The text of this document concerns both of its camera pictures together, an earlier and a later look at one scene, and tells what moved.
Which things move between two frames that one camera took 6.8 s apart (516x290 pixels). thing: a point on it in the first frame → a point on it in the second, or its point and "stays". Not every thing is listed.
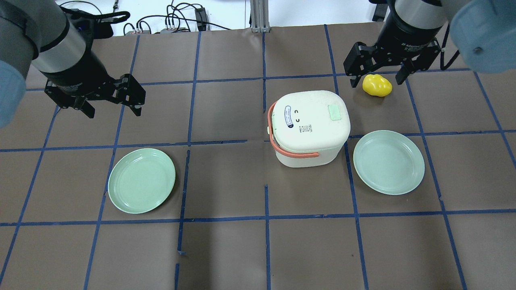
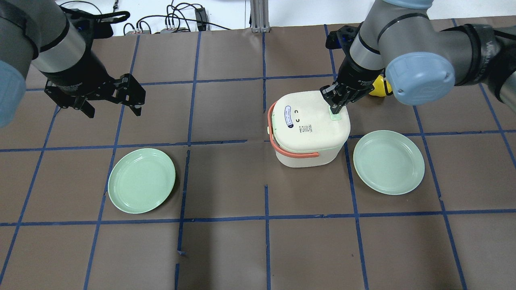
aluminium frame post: x=260 y=19 stays
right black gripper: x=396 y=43 → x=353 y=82
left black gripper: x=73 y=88 stays
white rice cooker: x=309 y=128 stays
